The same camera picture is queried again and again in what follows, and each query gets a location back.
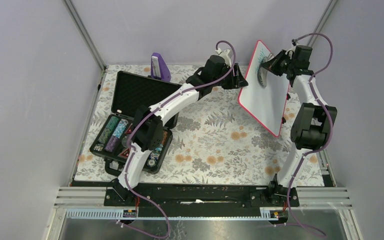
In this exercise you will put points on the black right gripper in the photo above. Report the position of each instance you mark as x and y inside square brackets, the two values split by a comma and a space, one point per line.
[272, 64]

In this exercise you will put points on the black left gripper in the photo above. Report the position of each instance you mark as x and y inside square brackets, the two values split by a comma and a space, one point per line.
[236, 80]

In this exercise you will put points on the grey round scrubber pad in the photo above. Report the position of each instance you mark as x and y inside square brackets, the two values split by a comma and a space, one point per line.
[262, 72]

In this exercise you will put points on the pink framed whiteboard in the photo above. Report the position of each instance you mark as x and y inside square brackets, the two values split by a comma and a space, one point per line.
[265, 104]

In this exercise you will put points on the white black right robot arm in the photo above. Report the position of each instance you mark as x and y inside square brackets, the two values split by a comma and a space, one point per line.
[311, 130]

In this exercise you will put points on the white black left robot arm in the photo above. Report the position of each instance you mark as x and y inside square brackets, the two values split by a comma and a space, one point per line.
[219, 70]

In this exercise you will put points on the floral table mat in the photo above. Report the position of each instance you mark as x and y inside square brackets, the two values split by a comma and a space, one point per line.
[215, 141]

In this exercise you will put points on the purple metronome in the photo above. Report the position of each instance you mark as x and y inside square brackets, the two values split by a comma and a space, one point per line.
[158, 68]

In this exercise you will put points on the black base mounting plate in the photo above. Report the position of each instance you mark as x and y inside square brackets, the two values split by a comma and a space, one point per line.
[196, 200]

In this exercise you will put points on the black poker chip case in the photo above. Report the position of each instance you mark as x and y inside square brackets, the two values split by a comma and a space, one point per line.
[131, 92]

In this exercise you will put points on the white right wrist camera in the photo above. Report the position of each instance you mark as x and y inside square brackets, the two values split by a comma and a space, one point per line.
[291, 51]

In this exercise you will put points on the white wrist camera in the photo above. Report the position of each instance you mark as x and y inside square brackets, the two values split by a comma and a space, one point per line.
[291, 51]
[226, 55]

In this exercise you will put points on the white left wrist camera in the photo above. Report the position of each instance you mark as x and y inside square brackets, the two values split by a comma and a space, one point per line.
[226, 55]

